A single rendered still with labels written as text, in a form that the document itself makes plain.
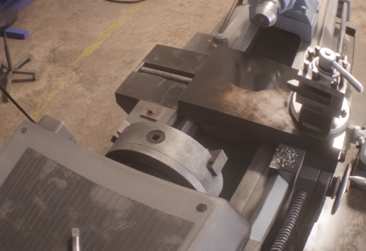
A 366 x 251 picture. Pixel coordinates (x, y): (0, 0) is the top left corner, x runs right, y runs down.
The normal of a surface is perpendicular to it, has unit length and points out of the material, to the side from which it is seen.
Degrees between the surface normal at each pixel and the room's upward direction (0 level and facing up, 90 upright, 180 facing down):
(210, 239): 45
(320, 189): 90
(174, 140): 14
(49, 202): 0
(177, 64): 0
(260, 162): 0
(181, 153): 28
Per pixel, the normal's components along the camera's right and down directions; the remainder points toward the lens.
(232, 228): 0.62, -0.33
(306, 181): -0.42, 0.63
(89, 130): -0.03, -0.73
